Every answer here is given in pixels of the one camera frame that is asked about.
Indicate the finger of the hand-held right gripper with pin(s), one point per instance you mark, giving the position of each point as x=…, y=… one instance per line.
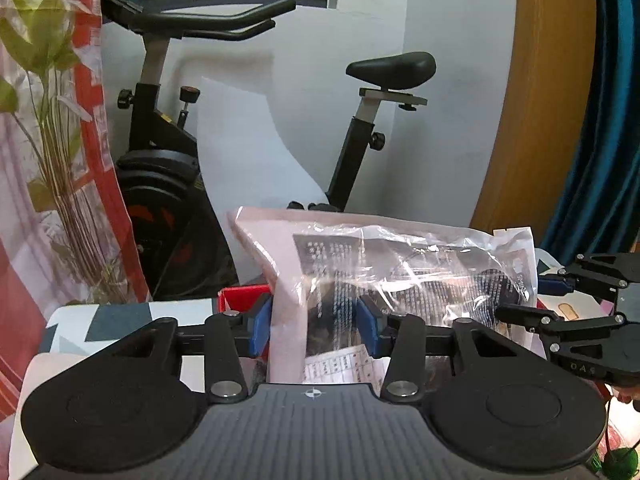
x=525, y=314
x=552, y=285

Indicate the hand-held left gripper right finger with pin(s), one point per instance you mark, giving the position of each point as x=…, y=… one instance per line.
x=367, y=325

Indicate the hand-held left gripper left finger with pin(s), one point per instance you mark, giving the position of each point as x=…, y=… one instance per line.
x=261, y=325

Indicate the red strawberry print box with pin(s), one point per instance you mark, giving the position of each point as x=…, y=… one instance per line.
x=240, y=295

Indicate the clear plastic packet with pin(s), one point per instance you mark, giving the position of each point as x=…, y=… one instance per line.
x=320, y=260

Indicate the white board sheet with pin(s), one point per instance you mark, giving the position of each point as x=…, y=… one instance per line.
x=240, y=160

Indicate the brown wooden door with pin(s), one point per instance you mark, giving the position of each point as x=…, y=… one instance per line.
x=540, y=110

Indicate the black exercise bike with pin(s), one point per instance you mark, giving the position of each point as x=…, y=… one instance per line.
x=150, y=185

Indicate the pink printed backdrop cloth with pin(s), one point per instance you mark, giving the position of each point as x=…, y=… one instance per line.
x=50, y=160

